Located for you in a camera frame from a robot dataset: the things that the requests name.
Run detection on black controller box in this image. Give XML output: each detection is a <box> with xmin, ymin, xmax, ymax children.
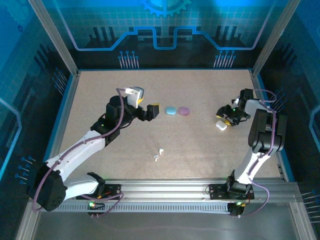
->
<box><xmin>227</xmin><ymin>201</ymin><xmax>247</xmax><ymax>217</ymax></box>
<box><xmin>86</xmin><ymin>201</ymin><xmax>106</xmax><ymax>218</ymax></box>

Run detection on aluminium lower frame rail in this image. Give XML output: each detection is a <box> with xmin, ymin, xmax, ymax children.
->
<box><xmin>14</xmin><ymin>209</ymin><xmax>41</xmax><ymax>240</ymax></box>
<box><xmin>289</xmin><ymin>201</ymin><xmax>318</xmax><ymax>240</ymax></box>

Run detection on white earbud charging case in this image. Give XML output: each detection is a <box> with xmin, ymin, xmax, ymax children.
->
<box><xmin>215</xmin><ymin>119</ymin><xmax>228</xmax><ymax>132</ymax></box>

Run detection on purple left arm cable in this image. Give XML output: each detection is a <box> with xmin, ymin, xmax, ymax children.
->
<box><xmin>32</xmin><ymin>87</ymin><xmax>124</xmax><ymax>219</ymax></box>

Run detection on aluminium base beam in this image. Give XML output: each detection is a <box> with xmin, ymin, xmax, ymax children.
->
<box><xmin>64</xmin><ymin>177</ymin><xmax>301</xmax><ymax>204</ymax></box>

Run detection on purple earbud charging case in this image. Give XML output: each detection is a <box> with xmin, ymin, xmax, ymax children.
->
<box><xmin>177</xmin><ymin>106</ymin><xmax>191</xmax><ymax>117</ymax></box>

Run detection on grey slotted cable duct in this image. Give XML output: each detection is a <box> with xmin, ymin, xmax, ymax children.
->
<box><xmin>57</xmin><ymin>201</ymin><xmax>237</xmax><ymax>214</ymax></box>

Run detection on aluminium frame post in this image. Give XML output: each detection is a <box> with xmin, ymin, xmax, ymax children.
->
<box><xmin>27</xmin><ymin>0</ymin><xmax>80</xmax><ymax>76</ymax></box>
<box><xmin>251</xmin><ymin>0</ymin><xmax>301</xmax><ymax>76</ymax></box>

